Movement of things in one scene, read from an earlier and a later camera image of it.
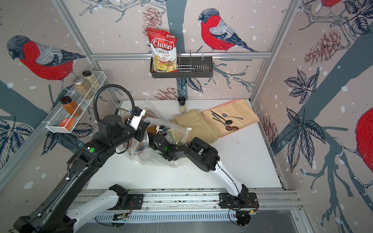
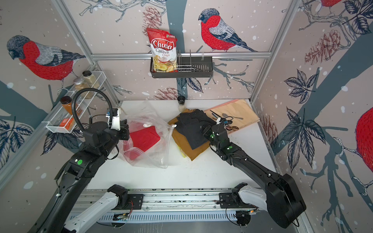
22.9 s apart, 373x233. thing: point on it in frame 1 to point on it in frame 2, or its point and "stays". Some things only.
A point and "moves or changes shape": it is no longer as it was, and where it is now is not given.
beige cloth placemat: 230,117 stays
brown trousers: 150,129 to 192,154
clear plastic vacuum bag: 143,150 moves or changes shape
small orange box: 67,123 stays
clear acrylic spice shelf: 72,108 stays
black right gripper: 150,138 to 207,131
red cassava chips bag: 164,46 stays
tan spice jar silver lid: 82,88 stays
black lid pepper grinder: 182,107 stays
